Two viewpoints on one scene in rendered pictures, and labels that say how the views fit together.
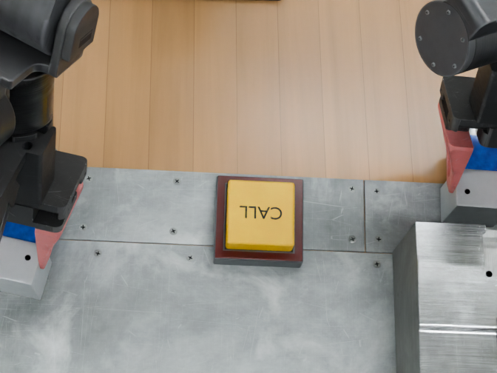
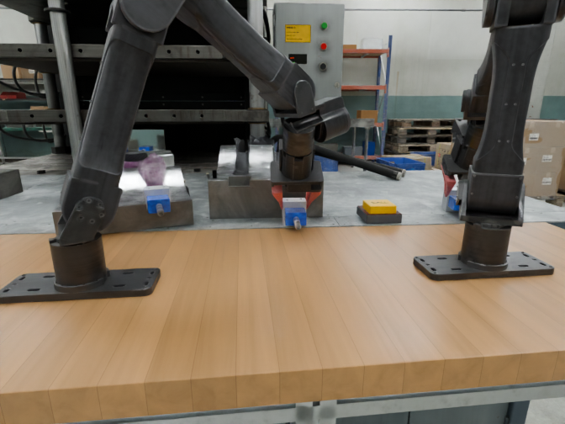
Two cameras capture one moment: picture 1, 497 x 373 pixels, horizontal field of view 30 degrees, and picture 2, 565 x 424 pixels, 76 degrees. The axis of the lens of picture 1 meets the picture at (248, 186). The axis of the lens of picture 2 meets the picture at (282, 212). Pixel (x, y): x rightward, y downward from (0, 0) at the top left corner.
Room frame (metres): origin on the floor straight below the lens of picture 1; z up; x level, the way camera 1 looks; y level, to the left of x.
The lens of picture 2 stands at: (1.08, -0.16, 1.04)
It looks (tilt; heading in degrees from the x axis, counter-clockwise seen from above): 16 degrees down; 185
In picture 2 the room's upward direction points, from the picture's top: straight up
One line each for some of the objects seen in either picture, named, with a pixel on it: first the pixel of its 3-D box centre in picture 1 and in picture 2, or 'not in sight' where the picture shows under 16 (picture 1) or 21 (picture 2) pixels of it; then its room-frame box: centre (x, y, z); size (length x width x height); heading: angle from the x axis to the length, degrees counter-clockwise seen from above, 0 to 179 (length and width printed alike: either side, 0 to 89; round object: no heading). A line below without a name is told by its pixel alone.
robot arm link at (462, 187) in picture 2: not in sight; (488, 202); (0.52, 0.10, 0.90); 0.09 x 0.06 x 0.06; 72
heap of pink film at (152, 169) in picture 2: not in sight; (129, 166); (0.19, -0.64, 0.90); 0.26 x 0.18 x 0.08; 26
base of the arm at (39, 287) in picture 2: not in sight; (80, 261); (0.64, -0.48, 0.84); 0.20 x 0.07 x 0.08; 101
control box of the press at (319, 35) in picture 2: not in sight; (303, 173); (-0.68, -0.21, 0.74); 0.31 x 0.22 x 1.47; 99
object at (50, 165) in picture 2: not in sight; (146, 165); (-0.73, -1.04, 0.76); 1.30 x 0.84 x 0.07; 99
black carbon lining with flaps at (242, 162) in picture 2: not in sight; (260, 155); (0.06, -0.32, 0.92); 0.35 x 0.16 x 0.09; 9
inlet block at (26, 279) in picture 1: (30, 215); (462, 204); (0.23, 0.18, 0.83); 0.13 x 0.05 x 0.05; 178
